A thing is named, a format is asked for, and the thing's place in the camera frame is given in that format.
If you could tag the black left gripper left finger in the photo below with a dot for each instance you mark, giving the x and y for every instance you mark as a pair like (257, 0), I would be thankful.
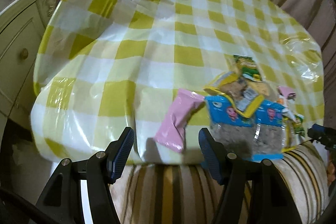
(61, 197)

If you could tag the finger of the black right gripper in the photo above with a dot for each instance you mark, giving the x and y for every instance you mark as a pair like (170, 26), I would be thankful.
(325, 135)

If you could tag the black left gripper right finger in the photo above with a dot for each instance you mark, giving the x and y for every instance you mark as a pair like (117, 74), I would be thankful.
(271, 201)

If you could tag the blue cartoon snack bag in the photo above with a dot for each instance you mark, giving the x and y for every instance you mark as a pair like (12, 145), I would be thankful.
(231, 129)
(268, 140)

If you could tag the yellow clear cookie bag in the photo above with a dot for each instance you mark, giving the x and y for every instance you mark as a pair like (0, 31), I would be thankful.
(244, 99)

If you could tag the green yellow small snack packet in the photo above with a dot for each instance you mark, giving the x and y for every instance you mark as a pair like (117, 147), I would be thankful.
(295, 133)

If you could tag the pink white small snack packet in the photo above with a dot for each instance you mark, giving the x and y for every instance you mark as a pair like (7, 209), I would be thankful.
(285, 94)

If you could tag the yellow white checkered tablecloth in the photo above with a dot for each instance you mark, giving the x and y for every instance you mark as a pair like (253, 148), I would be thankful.
(104, 65)

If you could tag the white carved cabinet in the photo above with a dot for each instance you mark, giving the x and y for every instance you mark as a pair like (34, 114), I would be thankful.
(23, 23)

